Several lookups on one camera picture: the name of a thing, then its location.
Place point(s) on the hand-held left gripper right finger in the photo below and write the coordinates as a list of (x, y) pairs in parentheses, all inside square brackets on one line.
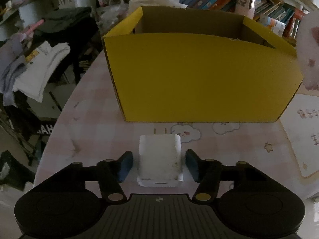
[(193, 165)]

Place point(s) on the cluster of desk stationery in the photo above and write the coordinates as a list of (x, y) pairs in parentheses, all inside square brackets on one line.
[(112, 15)]

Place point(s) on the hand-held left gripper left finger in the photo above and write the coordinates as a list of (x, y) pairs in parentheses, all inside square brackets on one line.
[(125, 165)]

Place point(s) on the pink paper carton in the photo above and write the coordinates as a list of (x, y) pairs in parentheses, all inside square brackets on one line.
[(245, 5)]

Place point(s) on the pink plush toy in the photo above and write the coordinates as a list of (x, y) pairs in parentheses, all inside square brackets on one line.
[(310, 44)]

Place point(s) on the white power adapter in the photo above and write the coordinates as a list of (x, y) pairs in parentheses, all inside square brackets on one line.
[(159, 159)]

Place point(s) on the white orange small box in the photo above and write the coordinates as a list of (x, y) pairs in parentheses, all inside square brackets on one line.
[(273, 25)]

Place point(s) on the yellow cardboard box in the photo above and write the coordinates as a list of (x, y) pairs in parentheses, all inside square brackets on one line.
[(199, 79)]

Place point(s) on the grey cloth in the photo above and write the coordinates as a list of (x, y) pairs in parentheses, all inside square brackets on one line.
[(12, 64)]

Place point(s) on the white t-shirt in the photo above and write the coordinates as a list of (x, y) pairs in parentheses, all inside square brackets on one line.
[(42, 67)]

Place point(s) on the white plastic bag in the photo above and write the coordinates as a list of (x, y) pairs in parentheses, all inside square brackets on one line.
[(157, 1)]

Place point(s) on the white printed mat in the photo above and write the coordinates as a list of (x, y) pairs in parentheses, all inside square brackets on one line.
[(301, 142)]

